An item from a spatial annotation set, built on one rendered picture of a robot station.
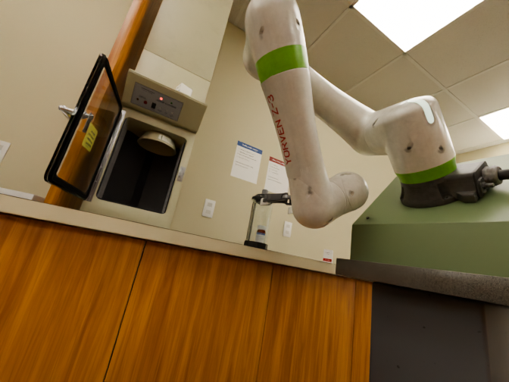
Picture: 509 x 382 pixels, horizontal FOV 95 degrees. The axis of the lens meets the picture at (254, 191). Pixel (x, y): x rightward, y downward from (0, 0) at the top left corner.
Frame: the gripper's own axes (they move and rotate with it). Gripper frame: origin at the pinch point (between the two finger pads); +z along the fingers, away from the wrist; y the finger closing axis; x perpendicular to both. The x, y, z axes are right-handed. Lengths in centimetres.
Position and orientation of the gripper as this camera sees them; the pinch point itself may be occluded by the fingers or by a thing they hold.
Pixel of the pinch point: (276, 206)
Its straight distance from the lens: 94.8
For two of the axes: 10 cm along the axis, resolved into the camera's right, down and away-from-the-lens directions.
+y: -8.7, -2.8, -4.2
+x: -1.7, 9.4, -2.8
